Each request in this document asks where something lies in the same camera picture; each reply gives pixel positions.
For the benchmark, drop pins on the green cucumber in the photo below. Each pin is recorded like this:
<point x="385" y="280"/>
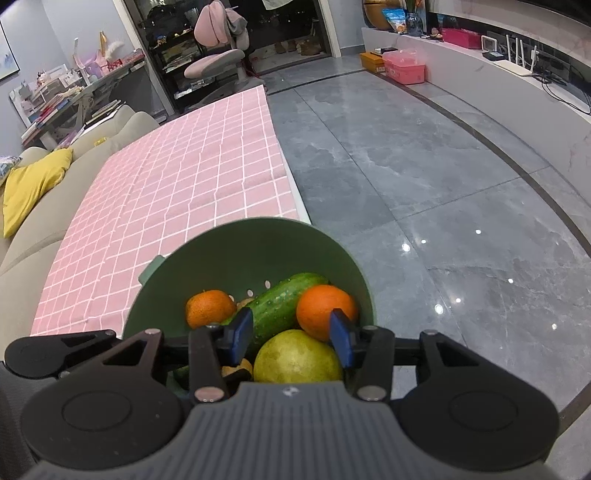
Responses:
<point x="274" y="311"/>

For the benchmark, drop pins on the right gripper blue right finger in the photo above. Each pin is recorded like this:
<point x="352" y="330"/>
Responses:
<point x="366" y="355"/>

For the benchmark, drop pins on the blue snack bag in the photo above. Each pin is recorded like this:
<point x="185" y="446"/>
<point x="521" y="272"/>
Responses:
<point x="396" y="19"/>

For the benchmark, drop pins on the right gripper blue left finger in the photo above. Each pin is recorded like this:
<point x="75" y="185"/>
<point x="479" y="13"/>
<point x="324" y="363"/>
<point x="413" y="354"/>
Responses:
<point x="212" y="347"/>

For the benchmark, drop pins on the orange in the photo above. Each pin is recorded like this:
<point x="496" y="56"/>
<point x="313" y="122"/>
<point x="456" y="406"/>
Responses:
<point x="315" y="306"/>
<point x="212" y="306"/>

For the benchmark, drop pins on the blue patterned cushion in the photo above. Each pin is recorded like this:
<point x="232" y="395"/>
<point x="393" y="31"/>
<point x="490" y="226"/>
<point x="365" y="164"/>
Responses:
<point x="7" y="164"/>

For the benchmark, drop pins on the framed landscape painting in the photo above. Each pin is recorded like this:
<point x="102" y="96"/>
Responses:
<point x="8" y="63"/>

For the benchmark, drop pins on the beige sofa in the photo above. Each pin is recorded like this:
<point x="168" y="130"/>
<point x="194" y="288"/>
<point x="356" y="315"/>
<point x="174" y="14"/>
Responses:
<point x="26" y="257"/>

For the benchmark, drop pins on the yellow cushion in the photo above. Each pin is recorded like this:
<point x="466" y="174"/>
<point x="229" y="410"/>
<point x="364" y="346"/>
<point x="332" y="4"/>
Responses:
<point x="26" y="185"/>

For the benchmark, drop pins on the yellow-green pear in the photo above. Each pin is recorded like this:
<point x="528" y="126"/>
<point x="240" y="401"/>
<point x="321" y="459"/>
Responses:
<point x="293" y="357"/>

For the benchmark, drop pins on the pink plastic storage box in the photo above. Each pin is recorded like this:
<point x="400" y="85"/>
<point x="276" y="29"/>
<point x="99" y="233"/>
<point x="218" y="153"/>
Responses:
<point x="406" y="67"/>

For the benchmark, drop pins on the green plastic colander bowl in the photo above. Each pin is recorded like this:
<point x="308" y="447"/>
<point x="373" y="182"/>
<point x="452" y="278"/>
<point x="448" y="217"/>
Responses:
<point x="242" y="259"/>

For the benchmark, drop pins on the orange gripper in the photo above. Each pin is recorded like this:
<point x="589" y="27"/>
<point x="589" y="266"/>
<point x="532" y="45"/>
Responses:
<point x="244" y="365"/>

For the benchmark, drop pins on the yellow box on floor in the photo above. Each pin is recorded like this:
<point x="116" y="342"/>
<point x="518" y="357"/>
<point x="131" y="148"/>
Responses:
<point x="373" y="62"/>

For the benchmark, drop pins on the white wifi router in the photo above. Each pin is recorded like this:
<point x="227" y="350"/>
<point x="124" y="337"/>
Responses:
<point x="520" y="59"/>

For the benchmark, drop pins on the magenta box on bench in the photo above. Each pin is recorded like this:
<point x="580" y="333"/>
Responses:
<point x="462" y="38"/>

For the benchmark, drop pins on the cluttered desk with books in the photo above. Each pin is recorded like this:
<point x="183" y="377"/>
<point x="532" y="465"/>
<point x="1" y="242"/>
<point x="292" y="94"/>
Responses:
<point x="63" y="100"/>

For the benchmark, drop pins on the pink checkered tablecloth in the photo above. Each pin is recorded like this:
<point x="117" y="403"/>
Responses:
<point x="215" y="165"/>

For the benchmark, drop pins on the white marble tv bench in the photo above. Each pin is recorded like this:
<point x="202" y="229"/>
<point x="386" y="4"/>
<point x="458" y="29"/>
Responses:
<point x="552" y="128"/>

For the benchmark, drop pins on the pink office chair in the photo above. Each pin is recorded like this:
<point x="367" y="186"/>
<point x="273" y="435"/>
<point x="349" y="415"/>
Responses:
<point x="219" y="26"/>

